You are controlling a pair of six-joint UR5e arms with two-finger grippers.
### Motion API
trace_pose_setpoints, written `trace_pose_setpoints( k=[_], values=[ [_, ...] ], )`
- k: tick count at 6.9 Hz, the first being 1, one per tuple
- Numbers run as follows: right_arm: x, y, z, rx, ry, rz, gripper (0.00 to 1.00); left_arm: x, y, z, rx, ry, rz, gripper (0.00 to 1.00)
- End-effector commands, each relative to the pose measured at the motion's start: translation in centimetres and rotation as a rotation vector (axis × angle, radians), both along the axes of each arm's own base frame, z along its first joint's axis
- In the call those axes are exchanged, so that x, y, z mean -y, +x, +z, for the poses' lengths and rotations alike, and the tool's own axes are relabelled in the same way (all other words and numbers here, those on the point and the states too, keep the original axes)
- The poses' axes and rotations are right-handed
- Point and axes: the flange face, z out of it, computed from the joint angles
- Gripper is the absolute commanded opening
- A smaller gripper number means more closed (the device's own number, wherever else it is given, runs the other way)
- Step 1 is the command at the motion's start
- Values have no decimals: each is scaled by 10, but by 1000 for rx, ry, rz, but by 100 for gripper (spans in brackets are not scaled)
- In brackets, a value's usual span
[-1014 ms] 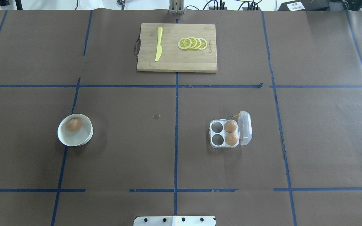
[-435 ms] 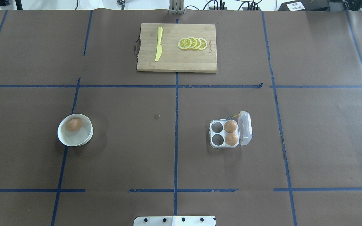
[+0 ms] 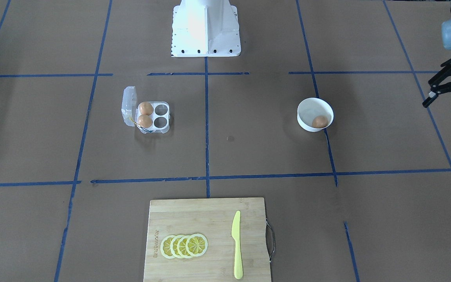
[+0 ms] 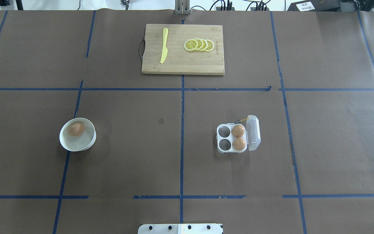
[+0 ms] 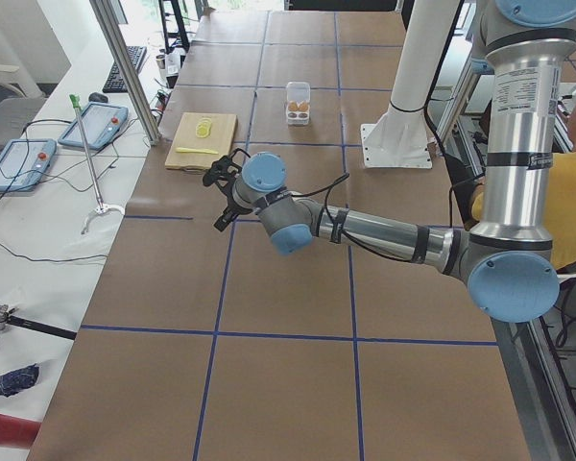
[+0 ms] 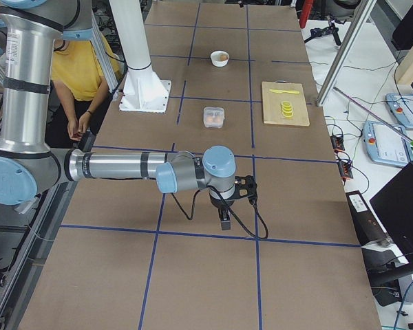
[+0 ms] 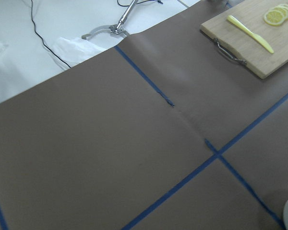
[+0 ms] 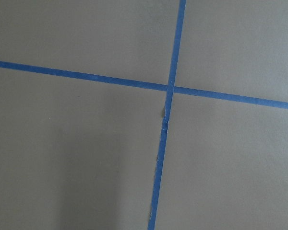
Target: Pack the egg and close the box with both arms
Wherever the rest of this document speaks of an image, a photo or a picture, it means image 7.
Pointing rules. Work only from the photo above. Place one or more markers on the yellow plastic knife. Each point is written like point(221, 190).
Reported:
point(253, 35)

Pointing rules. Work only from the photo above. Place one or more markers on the wooden cutting board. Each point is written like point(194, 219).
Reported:
point(242, 31)

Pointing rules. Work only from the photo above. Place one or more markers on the front lemon slice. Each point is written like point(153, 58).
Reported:
point(269, 19)

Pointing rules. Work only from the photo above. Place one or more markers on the green handled reacher grabber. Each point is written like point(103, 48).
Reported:
point(115, 29)

